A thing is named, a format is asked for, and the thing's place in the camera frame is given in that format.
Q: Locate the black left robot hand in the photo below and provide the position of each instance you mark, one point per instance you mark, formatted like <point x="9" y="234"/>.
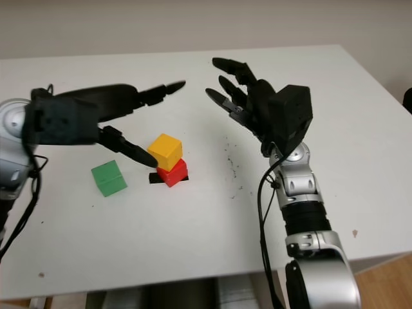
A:
<point x="112" y="99"/>

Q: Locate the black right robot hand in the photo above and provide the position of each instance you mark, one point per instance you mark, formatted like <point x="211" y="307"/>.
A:
<point x="254" y="106"/>

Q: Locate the yellow wooden block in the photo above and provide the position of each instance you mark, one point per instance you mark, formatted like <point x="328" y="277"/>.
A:
<point x="164" y="149"/>

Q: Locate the green wooden block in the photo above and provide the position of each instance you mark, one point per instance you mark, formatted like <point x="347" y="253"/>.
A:
<point x="107" y="178"/>

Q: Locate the red wooden block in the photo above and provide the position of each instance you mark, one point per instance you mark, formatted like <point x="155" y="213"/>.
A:
<point x="172" y="175"/>

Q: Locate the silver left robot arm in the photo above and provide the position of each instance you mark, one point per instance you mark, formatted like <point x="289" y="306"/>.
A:
<point x="9" y="154"/>

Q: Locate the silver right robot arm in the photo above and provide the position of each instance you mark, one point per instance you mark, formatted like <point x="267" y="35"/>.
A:
<point x="302" y="193"/>

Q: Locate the black tape strip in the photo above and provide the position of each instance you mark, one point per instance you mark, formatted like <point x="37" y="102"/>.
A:
<point x="154" y="178"/>

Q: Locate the black object beside table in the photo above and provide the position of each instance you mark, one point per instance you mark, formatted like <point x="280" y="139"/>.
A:
<point x="408" y="101"/>

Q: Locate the white table leg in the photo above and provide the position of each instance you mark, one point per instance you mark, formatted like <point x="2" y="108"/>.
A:
<point x="42" y="303"/>

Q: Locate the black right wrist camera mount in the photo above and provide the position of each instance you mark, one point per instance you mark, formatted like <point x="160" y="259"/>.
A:
<point x="291" y="112"/>

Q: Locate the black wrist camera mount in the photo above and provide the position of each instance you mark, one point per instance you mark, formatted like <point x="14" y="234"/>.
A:
<point x="291" y="112"/>
<point x="61" y="122"/>

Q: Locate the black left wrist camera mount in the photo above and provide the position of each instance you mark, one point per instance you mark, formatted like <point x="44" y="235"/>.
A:
<point x="61" y="122"/>

